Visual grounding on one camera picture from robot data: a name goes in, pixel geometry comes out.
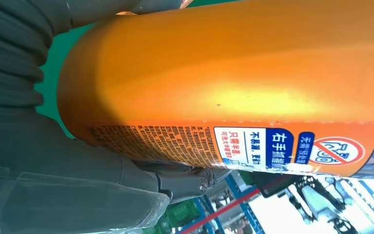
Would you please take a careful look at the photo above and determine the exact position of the red metal bar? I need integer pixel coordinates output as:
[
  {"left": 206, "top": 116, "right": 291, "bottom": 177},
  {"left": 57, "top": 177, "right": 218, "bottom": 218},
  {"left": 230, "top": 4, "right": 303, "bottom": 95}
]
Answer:
[{"left": 180, "top": 187, "right": 262, "bottom": 234}]

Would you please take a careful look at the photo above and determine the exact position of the green plastic crate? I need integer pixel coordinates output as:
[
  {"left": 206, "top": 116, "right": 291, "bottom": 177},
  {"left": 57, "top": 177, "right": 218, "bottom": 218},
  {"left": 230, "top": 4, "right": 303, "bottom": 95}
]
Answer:
[{"left": 145, "top": 198, "right": 207, "bottom": 234}]

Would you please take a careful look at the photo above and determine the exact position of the blue metal rack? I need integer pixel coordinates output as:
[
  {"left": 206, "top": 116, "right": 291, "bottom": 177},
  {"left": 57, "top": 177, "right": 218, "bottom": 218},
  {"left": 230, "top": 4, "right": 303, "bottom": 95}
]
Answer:
[{"left": 174, "top": 174, "right": 374, "bottom": 234}]

